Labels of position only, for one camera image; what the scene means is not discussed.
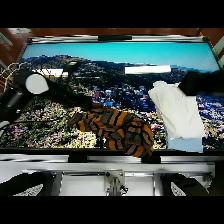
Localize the orange black striped shirt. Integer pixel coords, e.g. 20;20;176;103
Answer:
67;105;155;158

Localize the white garment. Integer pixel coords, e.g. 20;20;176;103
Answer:
147;80;206;140

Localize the light blue garment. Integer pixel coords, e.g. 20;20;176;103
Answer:
166;134;204;153

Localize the silver frame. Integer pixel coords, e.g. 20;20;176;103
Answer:
0;34;224;197

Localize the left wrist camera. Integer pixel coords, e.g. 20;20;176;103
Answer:
61;60;81;80

